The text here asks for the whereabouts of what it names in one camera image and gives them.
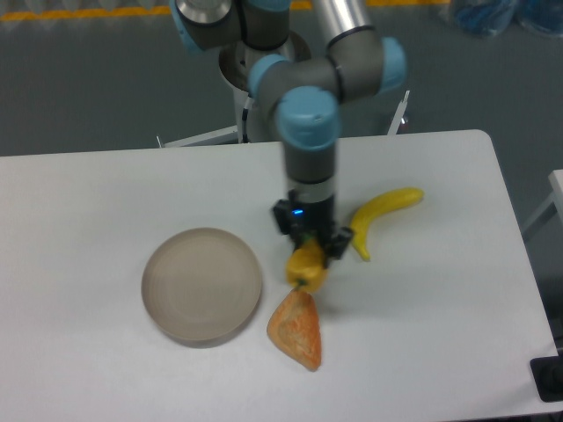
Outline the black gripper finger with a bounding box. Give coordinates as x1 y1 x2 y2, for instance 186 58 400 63
323 226 355 267
272 200 303 244

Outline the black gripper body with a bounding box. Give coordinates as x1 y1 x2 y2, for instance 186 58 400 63
288 189 338 244

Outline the yellow bell pepper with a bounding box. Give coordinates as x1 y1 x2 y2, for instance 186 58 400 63
285 237 328 294

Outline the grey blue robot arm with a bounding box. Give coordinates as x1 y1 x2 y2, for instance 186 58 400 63
170 1 406 266

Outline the beige round plate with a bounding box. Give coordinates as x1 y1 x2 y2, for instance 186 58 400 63
141 228 263 346

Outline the yellow banana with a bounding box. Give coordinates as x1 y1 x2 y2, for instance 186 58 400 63
350 187 425 262

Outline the orange triangular pastry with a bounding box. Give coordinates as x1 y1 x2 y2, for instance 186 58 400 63
267 289 322 371

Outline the white furniture edge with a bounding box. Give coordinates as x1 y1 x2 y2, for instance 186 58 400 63
521 170 562 243

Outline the black device at table edge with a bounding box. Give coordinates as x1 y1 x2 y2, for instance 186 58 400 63
530 355 563 403

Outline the blue plastic bag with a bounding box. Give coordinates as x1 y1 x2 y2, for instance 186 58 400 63
449 0 562 38

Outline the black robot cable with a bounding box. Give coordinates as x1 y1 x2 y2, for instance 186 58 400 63
239 90 259 144

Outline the white metal frame leg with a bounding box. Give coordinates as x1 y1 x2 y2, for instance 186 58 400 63
387 90 410 135

